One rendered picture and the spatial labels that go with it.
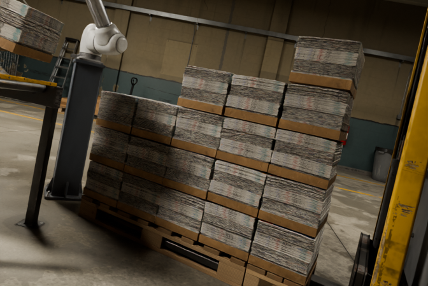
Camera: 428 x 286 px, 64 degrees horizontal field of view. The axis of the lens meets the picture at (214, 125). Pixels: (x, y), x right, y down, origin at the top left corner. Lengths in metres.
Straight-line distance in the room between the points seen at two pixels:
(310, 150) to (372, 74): 7.52
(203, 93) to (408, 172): 1.04
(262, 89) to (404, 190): 0.77
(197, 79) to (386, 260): 1.21
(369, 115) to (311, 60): 7.39
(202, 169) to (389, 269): 0.96
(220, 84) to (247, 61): 6.91
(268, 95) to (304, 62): 0.23
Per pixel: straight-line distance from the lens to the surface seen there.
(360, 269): 1.62
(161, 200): 2.00
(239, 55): 8.75
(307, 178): 1.66
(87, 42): 2.61
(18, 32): 1.82
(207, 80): 1.86
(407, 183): 1.45
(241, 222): 1.79
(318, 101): 1.65
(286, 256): 1.76
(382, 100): 9.14
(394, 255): 1.50
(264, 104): 1.71
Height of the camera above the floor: 0.87
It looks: 3 degrees down
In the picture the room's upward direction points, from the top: 12 degrees clockwise
